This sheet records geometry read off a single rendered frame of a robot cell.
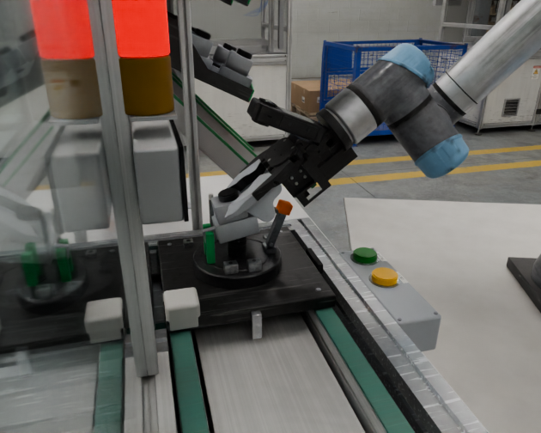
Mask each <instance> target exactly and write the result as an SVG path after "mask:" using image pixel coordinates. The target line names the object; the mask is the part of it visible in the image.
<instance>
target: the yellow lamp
mask: <svg viewBox="0 0 541 433"><path fill-rule="evenodd" d="M119 68H120V75H121V82H122V89H123V96H124V104H125V113H126V114H127V115H132V116H152V115H160V114H165V113H170V112H172V111H173V110H174V99H173V78H172V66H171V56H169V54H168V55H165V56H157V57H122V58H120V59H119Z"/></svg>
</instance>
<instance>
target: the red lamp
mask: <svg viewBox="0 0 541 433"><path fill-rule="evenodd" d="M112 10H113V18H114V25H115V32H116V40H117V47H118V54H119V56H120V57H157V56H165V55H168V54H169V53H170V44H169V32H168V21H167V0H112Z"/></svg>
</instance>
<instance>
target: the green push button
mask: <svg viewBox="0 0 541 433"><path fill-rule="evenodd" d="M353 259H354V260H356V261H358V262H360V263H364V264H370V263H374V262H375V261H376V260H377V253H376V252H375V251H374V250H373V249H371V248H368V247H359V248H357V249H356V250H354V252H353Z"/></svg>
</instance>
